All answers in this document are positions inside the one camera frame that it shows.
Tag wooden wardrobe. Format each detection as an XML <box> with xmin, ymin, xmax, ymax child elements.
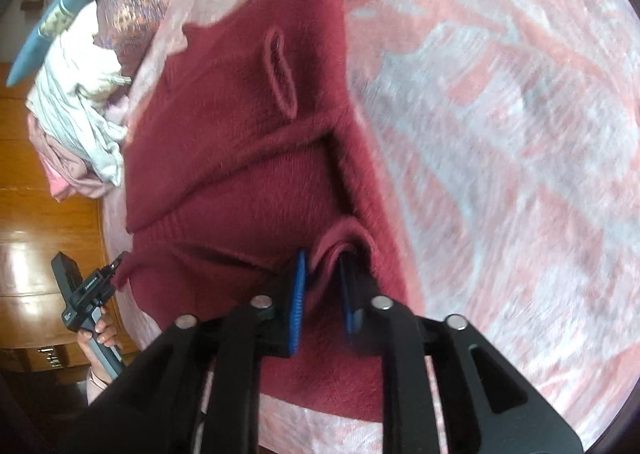
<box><xmin>0</xmin><ymin>81</ymin><xmax>106</xmax><ymax>373</ymax></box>

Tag person's left hand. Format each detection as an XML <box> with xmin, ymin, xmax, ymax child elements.
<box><xmin>77</xmin><ymin>307</ymin><xmax>124</xmax><ymax>384</ymax></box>

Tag pale blue white garment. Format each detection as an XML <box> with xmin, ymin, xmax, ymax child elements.
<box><xmin>26</xmin><ymin>2</ymin><xmax>130</xmax><ymax>187</ymax></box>

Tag dark red knit sweater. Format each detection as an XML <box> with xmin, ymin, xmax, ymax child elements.
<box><xmin>115</xmin><ymin>0</ymin><xmax>407</xmax><ymax>422</ymax></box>

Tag blue pillow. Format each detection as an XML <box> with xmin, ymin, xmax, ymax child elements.
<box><xmin>6</xmin><ymin>0</ymin><xmax>94</xmax><ymax>87</ymax></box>

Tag pink garment pile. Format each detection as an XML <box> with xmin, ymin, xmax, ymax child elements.
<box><xmin>27</xmin><ymin>114</ymin><xmax>114</xmax><ymax>202</ymax></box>

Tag pink floral bed blanket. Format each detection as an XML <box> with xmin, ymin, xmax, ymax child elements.
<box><xmin>104</xmin><ymin>0</ymin><xmax>639</xmax><ymax>453</ymax></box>

